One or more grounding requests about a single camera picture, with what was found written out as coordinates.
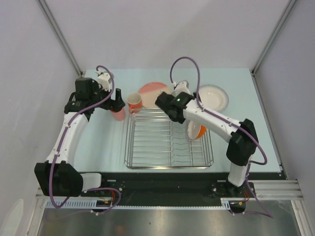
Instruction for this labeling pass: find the white deep plate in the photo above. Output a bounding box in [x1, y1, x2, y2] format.
[198, 85, 229, 112]

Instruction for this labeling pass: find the aluminium frame rail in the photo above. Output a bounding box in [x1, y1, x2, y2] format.
[35, 179, 303, 199]

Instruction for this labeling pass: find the metal wire dish rack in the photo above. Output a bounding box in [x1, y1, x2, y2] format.
[125, 108, 214, 170]

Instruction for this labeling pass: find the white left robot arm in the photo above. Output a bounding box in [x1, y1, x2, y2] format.
[34, 73, 126, 197]

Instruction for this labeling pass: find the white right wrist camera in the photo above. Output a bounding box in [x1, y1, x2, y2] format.
[172, 80, 190, 93]

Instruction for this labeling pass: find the orange ceramic mug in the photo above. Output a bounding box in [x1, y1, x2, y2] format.
[127, 92, 142, 114]

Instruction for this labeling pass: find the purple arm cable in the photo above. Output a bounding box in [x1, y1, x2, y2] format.
[48, 65, 122, 217]
[170, 57, 274, 218]

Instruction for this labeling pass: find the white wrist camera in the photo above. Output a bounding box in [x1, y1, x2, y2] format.
[172, 80, 190, 93]
[96, 71, 113, 92]

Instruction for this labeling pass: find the white slotted cable duct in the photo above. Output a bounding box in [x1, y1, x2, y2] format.
[46, 198, 247, 211]

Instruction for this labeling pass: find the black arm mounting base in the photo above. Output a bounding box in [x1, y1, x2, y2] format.
[81, 172, 287, 205]

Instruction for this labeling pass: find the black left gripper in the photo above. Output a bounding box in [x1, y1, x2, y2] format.
[89, 82, 125, 113]

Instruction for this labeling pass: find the orange and white bowl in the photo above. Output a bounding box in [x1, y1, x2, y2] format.
[188, 121, 207, 140]

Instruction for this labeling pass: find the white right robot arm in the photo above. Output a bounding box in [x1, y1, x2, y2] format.
[155, 87, 258, 197]

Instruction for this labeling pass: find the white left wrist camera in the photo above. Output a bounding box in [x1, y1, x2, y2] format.
[96, 71, 113, 92]

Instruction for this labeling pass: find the pink and cream plate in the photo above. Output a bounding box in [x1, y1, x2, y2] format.
[138, 82, 171, 109]

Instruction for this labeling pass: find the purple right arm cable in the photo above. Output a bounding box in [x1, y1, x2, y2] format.
[170, 57, 274, 218]

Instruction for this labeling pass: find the pink plastic cup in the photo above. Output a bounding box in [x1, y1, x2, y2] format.
[111, 108, 126, 121]

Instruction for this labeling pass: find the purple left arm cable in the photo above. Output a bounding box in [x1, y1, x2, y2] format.
[48, 65, 122, 217]

